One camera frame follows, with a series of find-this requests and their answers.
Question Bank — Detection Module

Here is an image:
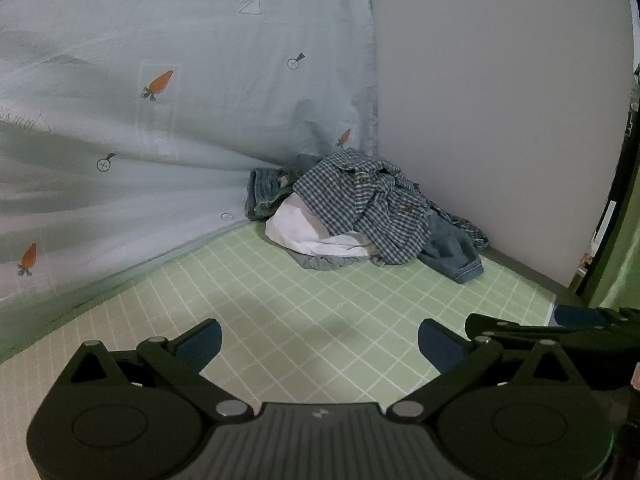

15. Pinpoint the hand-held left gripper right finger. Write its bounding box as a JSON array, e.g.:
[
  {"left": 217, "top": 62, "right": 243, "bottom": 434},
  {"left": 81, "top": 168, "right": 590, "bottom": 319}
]
[{"left": 384, "top": 318, "right": 596, "bottom": 421}]

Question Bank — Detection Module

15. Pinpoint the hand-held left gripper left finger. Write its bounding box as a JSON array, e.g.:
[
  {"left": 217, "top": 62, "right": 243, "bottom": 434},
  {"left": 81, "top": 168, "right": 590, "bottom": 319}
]
[{"left": 52, "top": 318, "right": 255, "bottom": 421}]

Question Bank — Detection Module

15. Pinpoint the grey garment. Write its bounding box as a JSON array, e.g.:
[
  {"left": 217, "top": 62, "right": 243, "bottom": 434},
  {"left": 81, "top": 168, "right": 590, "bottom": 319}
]
[{"left": 287, "top": 249, "right": 373, "bottom": 272}]

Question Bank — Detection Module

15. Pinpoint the white garment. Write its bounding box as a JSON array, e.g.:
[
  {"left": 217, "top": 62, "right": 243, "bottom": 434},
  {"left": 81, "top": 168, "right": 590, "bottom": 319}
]
[{"left": 265, "top": 194, "right": 383, "bottom": 257}]

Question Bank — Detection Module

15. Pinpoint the carrot print pale sheet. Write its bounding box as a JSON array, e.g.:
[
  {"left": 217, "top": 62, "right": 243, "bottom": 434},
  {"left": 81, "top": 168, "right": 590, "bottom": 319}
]
[{"left": 0, "top": 0, "right": 381, "bottom": 366}]

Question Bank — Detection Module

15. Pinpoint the blue plaid shirt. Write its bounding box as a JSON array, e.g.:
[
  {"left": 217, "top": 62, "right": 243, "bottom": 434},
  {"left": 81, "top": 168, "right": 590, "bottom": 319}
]
[{"left": 292, "top": 149, "right": 490, "bottom": 267}]

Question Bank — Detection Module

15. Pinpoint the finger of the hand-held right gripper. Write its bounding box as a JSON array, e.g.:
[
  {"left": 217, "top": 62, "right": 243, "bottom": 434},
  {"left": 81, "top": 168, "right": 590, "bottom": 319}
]
[
  {"left": 465, "top": 312, "right": 640, "bottom": 351},
  {"left": 554, "top": 304, "right": 640, "bottom": 330}
]

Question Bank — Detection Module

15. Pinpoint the blue denim garment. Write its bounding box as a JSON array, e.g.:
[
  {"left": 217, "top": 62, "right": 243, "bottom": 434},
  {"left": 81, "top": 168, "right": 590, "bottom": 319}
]
[{"left": 417, "top": 204, "right": 486, "bottom": 285}]

